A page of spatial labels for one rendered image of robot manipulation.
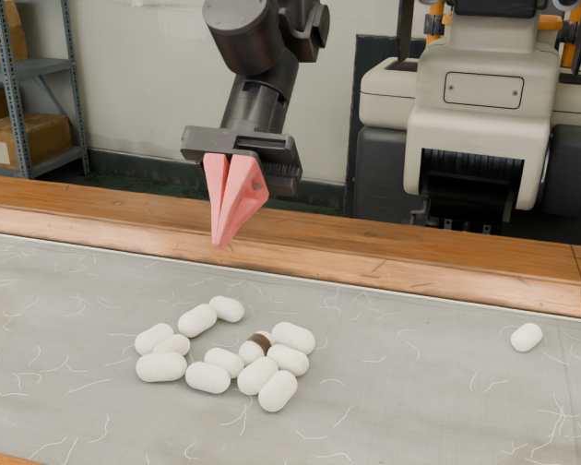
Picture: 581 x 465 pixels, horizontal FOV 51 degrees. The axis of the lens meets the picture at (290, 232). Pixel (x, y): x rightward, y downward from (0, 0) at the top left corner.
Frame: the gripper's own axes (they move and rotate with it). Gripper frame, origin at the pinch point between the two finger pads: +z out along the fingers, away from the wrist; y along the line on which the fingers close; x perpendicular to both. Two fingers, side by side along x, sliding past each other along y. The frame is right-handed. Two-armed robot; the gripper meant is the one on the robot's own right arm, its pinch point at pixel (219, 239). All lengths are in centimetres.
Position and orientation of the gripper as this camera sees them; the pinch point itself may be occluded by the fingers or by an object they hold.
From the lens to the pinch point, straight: 52.9
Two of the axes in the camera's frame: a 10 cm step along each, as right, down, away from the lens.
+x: 1.6, 4.2, 8.9
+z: -2.1, 9.0, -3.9
